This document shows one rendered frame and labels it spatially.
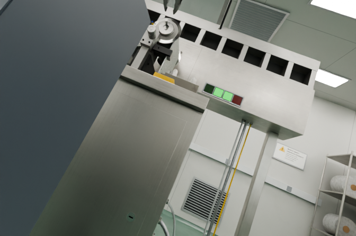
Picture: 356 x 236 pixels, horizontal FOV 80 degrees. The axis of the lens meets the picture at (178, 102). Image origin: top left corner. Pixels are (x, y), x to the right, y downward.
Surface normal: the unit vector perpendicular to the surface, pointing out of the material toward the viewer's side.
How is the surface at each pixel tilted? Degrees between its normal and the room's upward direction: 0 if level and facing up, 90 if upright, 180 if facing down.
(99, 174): 90
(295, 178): 90
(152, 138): 90
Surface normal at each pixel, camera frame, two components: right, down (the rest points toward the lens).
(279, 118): 0.00, -0.30
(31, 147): 0.91, 0.36
